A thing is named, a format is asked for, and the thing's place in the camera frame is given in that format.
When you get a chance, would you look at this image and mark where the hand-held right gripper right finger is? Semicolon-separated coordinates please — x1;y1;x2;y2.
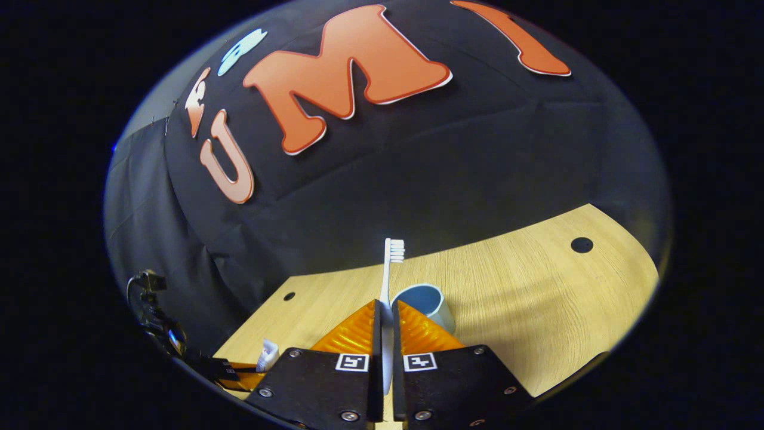
391;299;535;429

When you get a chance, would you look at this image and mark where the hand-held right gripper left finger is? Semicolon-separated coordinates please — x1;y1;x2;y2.
245;299;384;428

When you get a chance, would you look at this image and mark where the white toothpaste tube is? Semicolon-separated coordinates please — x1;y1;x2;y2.
255;338;280;374

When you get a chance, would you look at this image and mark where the grey cup with wooden handle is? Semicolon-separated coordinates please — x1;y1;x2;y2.
391;283;457;334

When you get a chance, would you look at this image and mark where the white toothbrush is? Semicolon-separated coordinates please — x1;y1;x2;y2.
380;238;406;396

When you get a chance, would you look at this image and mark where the black backdrop cloth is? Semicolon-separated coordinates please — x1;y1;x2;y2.
103;0;672;359

